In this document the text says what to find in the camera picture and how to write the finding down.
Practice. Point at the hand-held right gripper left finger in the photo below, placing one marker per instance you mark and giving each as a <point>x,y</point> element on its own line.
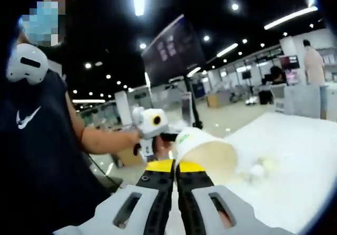
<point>155,193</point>

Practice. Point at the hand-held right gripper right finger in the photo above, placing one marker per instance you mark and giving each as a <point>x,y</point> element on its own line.
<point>194,185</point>

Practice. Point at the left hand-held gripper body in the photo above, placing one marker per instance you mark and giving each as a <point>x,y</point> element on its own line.
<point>147,124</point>

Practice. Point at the printed white paper cup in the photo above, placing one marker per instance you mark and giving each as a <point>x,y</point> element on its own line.
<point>210,161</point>

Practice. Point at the pile of white paper cups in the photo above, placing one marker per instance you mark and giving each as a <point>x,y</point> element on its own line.
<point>256,170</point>

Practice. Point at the person's left hand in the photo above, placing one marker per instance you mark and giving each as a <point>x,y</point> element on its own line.
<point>164,147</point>

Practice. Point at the person's right hand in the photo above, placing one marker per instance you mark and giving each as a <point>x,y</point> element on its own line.
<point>225,217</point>

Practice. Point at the brown wooden cabinet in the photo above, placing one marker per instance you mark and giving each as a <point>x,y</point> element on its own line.
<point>129,158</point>

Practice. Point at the black tripod stand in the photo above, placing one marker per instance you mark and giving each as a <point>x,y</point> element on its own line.
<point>193,106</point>

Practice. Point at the brown wooden counter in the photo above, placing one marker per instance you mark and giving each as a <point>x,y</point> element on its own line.
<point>214,100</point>

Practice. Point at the large dark display screen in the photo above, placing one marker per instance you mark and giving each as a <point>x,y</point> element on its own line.
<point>173,50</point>

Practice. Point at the small black monitor on stand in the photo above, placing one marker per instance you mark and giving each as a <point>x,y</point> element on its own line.
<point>246,74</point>

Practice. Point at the white worn device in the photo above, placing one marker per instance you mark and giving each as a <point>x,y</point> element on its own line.
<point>34,71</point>

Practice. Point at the grey desk partition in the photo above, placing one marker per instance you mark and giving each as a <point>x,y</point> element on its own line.
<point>302,100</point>

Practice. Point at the dark red display monitor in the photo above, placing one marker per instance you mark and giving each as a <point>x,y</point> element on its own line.
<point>289,61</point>

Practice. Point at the round ceiling spotlights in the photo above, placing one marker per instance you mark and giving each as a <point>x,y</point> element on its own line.
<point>235,7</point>

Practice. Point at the curved ceiling light strip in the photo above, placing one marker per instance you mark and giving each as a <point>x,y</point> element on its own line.
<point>289,17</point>

